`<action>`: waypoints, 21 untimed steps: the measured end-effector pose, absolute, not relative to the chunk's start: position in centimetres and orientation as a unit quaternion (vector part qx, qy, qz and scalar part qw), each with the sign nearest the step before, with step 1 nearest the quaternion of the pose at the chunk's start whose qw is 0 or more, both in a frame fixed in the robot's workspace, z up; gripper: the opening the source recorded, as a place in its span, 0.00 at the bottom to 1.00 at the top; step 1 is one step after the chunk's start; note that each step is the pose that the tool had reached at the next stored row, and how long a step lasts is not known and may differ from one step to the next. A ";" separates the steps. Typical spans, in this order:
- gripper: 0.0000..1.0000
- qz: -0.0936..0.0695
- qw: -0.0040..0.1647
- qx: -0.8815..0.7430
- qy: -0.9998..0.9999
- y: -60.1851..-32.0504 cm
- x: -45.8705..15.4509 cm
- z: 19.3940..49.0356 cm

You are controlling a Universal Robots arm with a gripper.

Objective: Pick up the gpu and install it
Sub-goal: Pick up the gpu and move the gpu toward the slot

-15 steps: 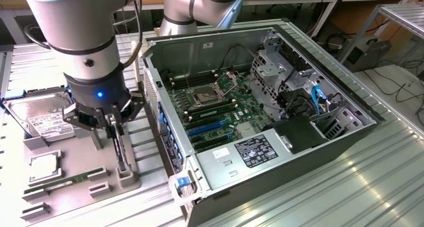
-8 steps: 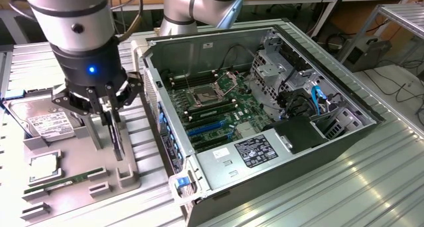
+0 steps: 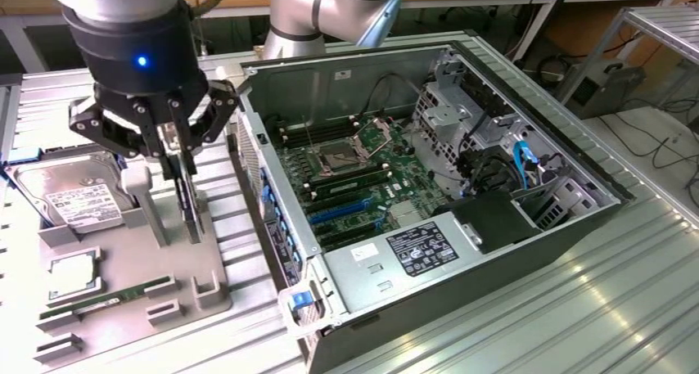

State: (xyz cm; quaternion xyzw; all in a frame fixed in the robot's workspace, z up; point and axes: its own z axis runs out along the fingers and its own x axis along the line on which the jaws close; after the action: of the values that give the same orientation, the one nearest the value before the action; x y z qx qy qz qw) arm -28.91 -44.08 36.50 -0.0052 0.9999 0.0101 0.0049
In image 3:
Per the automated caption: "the hard disk with white label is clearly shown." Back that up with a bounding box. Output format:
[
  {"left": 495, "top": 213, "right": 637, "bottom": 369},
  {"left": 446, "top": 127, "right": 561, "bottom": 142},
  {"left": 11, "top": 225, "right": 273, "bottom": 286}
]
[{"left": 4, "top": 152, "right": 139, "bottom": 235}]

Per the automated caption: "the metal disk bay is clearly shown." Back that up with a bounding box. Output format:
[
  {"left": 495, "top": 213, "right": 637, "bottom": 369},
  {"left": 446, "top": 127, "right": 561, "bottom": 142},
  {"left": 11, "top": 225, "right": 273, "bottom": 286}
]
[{"left": 413, "top": 81, "right": 497, "bottom": 174}]

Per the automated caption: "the thin locking lever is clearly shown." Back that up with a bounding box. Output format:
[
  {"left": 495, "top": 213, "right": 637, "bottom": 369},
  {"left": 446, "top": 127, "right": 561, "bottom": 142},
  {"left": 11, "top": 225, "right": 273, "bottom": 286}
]
[{"left": 305, "top": 112, "right": 318, "bottom": 162}]

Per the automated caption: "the blue hard disk bracket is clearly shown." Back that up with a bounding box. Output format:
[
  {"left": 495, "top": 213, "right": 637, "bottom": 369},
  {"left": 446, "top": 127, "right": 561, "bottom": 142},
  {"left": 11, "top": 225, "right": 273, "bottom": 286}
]
[{"left": 0, "top": 147, "right": 46, "bottom": 178}]

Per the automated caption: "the grey parts rack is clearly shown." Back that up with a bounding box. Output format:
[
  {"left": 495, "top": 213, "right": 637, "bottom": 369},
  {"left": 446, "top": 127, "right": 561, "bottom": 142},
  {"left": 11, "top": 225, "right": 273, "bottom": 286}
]
[{"left": 31, "top": 143, "right": 238, "bottom": 363}]

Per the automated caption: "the green motherboard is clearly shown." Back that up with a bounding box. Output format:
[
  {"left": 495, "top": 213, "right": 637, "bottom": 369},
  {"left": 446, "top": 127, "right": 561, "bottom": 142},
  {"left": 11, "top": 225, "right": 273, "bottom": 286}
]
[{"left": 266, "top": 114, "right": 455, "bottom": 253}]

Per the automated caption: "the black box device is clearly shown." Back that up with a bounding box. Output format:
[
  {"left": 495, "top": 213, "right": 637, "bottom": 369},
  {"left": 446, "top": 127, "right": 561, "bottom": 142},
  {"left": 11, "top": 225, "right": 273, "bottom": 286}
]
[{"left": 566, "top": 61, "right": 649, "bottom": 120}]

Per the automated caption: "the aluminium frame shelf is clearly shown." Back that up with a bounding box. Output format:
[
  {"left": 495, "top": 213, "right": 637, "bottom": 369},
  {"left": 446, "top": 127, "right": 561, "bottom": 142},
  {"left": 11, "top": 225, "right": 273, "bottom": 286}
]
[{"left": 561, "top": 6, "right": 699, "bottom": 105}]

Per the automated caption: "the grey power supply unit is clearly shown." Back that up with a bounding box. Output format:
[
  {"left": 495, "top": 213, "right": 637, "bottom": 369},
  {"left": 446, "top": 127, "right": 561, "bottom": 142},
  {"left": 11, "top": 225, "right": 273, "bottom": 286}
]
[{"left": 323, "top": 211, "right": 494, "bottom": 314}]

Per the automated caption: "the CPU socket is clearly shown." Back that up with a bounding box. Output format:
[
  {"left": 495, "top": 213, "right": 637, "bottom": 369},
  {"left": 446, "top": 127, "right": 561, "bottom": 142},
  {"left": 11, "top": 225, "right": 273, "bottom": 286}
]
[{"left": 315, "top": 139, "right": 379, "bottom": 176}]

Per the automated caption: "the metal socket cover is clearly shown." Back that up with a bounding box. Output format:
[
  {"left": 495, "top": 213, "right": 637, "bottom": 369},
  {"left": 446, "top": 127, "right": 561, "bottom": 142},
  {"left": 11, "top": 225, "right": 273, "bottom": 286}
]
[{"left": 353, "top": 117, "right": 395, "bottom": 151}]

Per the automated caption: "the black open PC case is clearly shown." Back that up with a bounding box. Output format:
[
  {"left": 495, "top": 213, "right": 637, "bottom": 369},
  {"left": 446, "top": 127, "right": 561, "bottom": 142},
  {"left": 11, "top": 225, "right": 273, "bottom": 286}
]
[{"left": 235, "top": 39, "right": 639, "bottom": 363}]

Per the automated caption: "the blue flat wire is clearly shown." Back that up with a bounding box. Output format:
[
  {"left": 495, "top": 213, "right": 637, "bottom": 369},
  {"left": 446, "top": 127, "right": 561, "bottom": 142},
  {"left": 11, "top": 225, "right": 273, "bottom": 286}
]
[{"left": 511, "top": 139, "right": 535, "bottom": 192}]

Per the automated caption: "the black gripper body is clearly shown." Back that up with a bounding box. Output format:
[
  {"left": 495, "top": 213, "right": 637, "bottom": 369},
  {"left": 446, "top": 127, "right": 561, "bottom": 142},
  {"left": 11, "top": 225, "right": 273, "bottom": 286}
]
[{"left": 62, "top": 0, "right": 214, "bottom": 130}]

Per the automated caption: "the black looped wire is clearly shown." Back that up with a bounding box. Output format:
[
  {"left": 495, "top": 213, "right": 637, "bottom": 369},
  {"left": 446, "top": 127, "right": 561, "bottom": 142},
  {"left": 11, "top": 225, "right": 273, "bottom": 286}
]
[{"left": 365, "top": 73, "right": 423, "bottom": 114}]

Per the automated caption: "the silver CPU chip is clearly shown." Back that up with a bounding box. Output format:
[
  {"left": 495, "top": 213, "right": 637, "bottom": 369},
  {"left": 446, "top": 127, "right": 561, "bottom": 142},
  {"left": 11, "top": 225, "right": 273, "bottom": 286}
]
[{"left": 47, "top": 253, "right": 103, "bottom": 302}]

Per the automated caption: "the black plastic fan shroud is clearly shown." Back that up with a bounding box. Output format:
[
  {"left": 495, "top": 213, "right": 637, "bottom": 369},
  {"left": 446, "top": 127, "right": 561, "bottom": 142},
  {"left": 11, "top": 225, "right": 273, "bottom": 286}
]
[{"left": 431, "top": 196, "right": 543, "bottom": 255}]

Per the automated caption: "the blue expansion slot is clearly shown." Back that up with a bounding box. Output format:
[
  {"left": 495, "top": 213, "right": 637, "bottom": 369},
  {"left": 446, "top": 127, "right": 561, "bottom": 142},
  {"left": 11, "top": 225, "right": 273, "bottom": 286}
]
[{"left": 306, "top": 197, "right": 369, "bottom": 224}]

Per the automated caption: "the installed RAM stick with label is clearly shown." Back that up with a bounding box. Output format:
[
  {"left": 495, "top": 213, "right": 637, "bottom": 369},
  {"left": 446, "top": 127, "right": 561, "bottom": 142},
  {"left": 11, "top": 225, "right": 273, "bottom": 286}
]
[{"left": 310, "top": 172, "right": 385, "bottom": 196}]

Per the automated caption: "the green RAM stick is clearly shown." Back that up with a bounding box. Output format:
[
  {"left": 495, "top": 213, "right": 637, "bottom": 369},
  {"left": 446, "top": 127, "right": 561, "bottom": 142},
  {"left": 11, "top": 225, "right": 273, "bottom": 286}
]
[{"left": 39, "top": 281, "right": 173, "bottom": 320}]

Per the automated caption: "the black graphics card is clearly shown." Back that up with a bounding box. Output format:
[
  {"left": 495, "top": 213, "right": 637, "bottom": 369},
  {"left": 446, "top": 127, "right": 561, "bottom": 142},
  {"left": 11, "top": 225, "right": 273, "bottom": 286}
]
[{"left": 161, "top": 124, "right": 207, "bottom": 245}]

